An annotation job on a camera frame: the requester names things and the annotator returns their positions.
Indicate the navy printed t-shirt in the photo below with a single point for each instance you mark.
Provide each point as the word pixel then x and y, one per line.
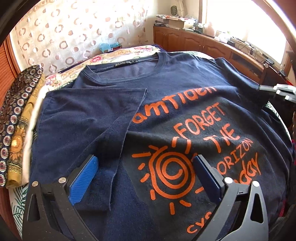
pixel 161 92

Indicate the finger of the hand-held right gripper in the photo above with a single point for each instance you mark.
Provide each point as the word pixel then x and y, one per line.
pixel 268 88

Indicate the white tissue pack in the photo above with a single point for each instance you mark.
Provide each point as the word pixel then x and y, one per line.
pixel 221 37

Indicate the cardboard box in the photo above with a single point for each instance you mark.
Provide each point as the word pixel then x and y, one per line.
pixel 181 23

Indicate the dark patterned folded cloth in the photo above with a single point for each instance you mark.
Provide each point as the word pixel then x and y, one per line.
pixel 13 111

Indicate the circle pattern sheer curtain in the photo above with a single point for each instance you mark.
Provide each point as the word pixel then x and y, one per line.
pixel 69 34

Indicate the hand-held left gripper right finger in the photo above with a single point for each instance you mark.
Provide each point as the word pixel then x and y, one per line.
pixel 207 178

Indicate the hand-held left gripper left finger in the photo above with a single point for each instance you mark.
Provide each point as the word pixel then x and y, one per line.
pixel 83 178

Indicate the yellow sunflower folded cloth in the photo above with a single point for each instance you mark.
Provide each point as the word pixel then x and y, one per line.
pixel 18 143

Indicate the blue tissue pack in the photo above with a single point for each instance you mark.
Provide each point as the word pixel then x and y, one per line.
pixel 108 47

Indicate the floral bed cover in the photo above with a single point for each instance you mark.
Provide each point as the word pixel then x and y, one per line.
pixel 129 52

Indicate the floral patterned cloth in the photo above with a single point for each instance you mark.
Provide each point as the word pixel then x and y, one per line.
pixel 166 18

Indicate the wooden slatted door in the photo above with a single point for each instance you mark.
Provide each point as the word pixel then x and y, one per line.
pixel 8 69

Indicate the wooden cabinet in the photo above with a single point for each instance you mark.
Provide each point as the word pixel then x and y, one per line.
pixel 185 39

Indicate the window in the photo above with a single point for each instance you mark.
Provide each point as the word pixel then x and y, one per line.
pixel 242 18

